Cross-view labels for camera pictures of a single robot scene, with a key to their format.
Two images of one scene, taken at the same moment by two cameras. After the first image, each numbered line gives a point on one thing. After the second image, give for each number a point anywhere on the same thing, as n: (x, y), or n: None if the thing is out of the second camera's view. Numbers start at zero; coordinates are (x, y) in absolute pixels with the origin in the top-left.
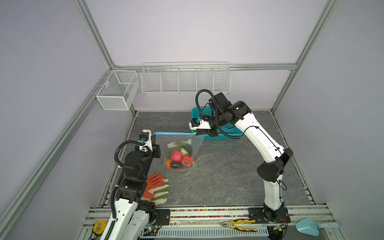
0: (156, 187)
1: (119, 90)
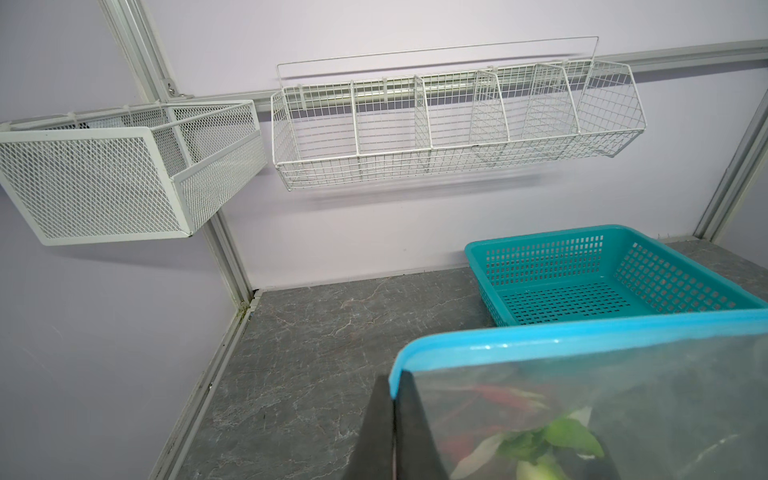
0: None
1: (129, 173)
